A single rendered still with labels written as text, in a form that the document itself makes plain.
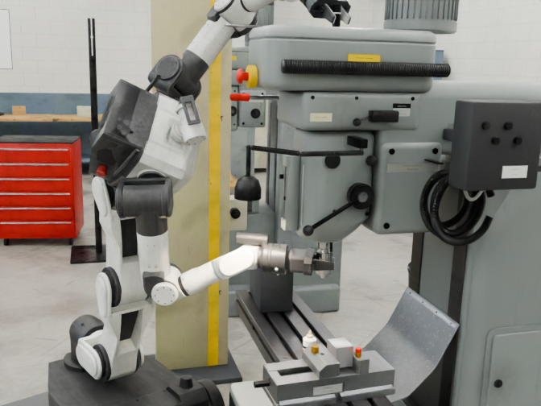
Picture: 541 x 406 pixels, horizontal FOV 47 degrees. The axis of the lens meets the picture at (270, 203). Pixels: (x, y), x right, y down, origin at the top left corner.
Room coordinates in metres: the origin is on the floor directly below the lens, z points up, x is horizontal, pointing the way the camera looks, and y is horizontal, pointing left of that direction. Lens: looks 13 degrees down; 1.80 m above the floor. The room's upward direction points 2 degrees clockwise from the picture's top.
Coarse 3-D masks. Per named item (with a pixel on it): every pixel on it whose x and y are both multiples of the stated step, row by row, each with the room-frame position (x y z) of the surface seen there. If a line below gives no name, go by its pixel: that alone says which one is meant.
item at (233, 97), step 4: (232, 96) 1.76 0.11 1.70; (236, 96) 1.76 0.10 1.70; (240, 96) 1.76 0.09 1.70; (244, 96) 1.76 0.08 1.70; (248, 96) 1.77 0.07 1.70; (252, 96) 1.78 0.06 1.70; (256, 96) 1.78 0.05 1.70; (260, 96) 1.78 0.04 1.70; (264, 96) 1.79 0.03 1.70; (268, 96) 1.79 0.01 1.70; (272, 96) 1.79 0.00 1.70; (276, 96) 1.80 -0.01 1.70; (232, 100) 1.76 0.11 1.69; (236, 100) 1.76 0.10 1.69; (240, 100) 1.76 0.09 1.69; (244, 100) 1.77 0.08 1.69; (248, 100) 1.77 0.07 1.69
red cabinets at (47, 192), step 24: (0, 144) 5.70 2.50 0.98; (24, 144) 5.73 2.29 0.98; (48, 144) 5.76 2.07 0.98; (72, 144) 5.83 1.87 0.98; (0, 168) 5.69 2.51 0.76; (24, 168) 5.72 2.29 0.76; (48, 168) 5.75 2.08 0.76; (72, 168) 5.79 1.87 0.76; (0, 192) 5.70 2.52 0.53; (24, 192) 5.73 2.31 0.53; (48, 192) 5.76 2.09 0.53; (72, 192) 5.79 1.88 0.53; (0, 216) 5.69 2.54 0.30; (24, 216) 5.72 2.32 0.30; (48, 216) 5.75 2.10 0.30; (72, 216) 5.78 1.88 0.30; (72, 240) 5.86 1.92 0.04
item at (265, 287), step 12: (252, 276) 2.28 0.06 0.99; (264, 276) 2.11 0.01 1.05; (276, 276) 2.12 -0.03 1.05; (288, 276) 2.13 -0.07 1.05; (252, 288) 2.27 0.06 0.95; (264, 288) 2.11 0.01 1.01; (276, 288) 2.12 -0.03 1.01; (288, 288) 2.13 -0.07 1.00; (264, 300) 2.11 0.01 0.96; (276, 300) 2.12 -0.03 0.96; (288, 300) 2.13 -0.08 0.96; (264, 312) 2.11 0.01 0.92
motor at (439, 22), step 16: (400, 0) 1.75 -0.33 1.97; (416, 0) 1.72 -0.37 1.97; (432, 0) 1.72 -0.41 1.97; (448, 0) 1.73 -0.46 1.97; (384, 16) 1.82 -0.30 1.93; (400, 16) 1.74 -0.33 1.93; (416, 16) 1.72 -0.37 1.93; (432, 16) 1.71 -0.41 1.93; (448, 16) 1.73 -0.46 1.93; (432, 32) 1.78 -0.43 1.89; (448, 32) 1.76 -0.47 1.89
